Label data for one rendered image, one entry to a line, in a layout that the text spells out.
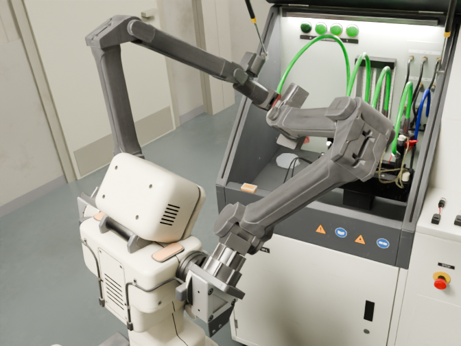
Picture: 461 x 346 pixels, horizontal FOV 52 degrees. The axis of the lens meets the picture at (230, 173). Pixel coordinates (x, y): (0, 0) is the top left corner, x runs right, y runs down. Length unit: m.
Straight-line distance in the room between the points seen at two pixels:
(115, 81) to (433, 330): 1.31
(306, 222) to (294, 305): 0.44
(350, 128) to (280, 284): 1.20
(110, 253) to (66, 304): 1.71
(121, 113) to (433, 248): 1.00
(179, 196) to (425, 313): 1.04
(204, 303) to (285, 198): 0.29
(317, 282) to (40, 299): 1.64
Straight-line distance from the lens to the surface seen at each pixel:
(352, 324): 1.94
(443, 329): 1.82
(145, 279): 1.04
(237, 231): 1.04
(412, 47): 1.87
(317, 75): 2.00
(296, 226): 1.69
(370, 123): 0.85
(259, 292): 2.02
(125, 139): 1.28
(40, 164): 3.65
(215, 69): 1.42
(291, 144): 1.34
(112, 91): 1.24
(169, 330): 1.29
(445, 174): 1.71
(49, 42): 3.43
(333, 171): 0.83
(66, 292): 2.88
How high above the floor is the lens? 1.93
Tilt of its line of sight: 33 degrees down
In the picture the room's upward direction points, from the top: 5 degrees counter-clockwise
